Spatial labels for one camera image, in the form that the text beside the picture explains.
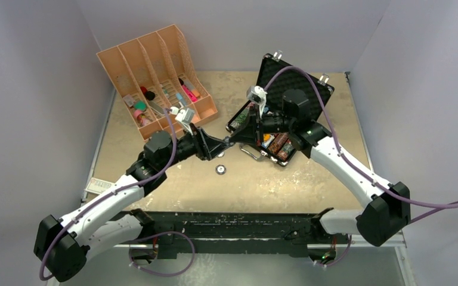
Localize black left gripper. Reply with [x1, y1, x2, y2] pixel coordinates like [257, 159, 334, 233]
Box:
[160, 123, 228, 170]

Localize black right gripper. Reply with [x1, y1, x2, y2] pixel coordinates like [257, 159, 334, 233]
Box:
[230, 104, 295, 147]

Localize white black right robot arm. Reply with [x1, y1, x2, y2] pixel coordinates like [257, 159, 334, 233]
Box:
[230, 86, 411, 247]

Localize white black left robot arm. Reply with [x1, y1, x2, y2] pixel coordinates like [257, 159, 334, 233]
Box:
[33, 126, 233, 282]

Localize blue playing card deck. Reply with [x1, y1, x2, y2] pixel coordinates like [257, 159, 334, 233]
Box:
[261, 134, 271, 148]

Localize black orange chip row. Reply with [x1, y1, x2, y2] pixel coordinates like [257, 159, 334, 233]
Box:
[268, 133, 289, 154]

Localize black poker chip case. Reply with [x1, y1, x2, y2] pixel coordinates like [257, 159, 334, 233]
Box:
[226, 54, 334, 166]

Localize pink highlighter marker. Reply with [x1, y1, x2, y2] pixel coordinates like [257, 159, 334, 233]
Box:
[178, 78, 200, 102]

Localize black red round object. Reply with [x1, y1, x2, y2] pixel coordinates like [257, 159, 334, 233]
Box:
[140, 86, 156, 101]

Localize green round tape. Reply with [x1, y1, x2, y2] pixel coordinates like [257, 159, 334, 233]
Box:
[134, 101, 147, 111]

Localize peach desk organizer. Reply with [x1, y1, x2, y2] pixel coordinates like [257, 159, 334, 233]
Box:
[97, 24, 218, 140]

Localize small white red box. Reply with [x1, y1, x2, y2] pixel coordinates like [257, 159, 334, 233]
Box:
[85, 177, 114, 195]

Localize chrome case handle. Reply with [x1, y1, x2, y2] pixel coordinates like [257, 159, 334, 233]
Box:
[239, 144, 268, 161]

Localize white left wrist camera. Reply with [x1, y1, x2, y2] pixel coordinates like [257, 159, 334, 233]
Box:
[170, 107, 195, 135]

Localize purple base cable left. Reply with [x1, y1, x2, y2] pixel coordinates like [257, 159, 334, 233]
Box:
[128, 231, 196, 277]

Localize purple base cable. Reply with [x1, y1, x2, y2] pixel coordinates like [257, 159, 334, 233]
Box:
[312, 235, 352, 268]
[128, 231, 196, 277]

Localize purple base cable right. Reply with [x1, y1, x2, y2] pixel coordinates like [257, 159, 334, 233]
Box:
[312, 235, 352, 268]

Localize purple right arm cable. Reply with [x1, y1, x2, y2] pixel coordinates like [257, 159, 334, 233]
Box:
[264, 65, 458, 226]

